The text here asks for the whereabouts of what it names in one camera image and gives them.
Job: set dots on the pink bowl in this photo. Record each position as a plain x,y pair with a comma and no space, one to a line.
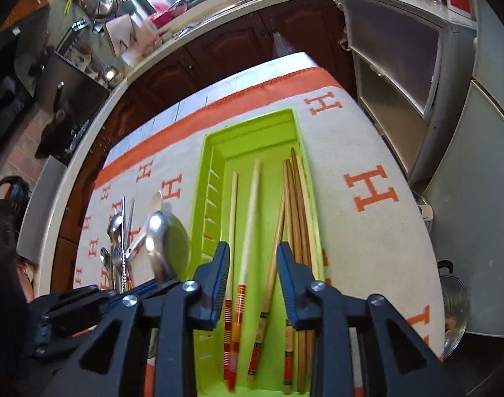
165,16

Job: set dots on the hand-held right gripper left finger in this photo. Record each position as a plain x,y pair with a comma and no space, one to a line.
217,289

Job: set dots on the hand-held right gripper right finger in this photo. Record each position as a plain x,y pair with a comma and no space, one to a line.
288,289

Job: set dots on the large metal spoon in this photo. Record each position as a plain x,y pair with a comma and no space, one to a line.
169,244

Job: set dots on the orange wooden wall cabinet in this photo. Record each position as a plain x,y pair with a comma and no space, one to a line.
24,8

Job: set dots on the green plastic utensil tray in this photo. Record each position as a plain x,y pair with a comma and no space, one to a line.
260,140

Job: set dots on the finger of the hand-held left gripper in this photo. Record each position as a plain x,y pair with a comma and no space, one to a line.
70,300
62,337

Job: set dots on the stainless steel panel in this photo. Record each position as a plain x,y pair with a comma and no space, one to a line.
43,206

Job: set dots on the plain brown wooden chopstick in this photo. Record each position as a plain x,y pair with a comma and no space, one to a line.
296,198

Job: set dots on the hanging plastic bag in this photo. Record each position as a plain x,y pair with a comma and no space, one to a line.
283,45

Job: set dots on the white kitchen countertop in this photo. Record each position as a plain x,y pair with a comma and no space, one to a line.
277,2

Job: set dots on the light cutting board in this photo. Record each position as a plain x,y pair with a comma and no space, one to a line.
123,35

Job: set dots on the grey refrigerator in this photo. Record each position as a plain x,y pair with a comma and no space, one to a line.
475,215

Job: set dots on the white ceramic spoon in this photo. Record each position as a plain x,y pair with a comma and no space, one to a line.
155,203

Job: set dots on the orange beige printed tablecloth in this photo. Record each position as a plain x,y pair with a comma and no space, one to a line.
380,256

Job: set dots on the small steel kettle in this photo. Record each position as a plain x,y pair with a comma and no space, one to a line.
97,2

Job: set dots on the grey cabinet frosted doors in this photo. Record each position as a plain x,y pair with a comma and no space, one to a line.
396,70

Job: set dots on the glass lidded pot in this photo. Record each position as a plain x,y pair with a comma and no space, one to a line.
454,310

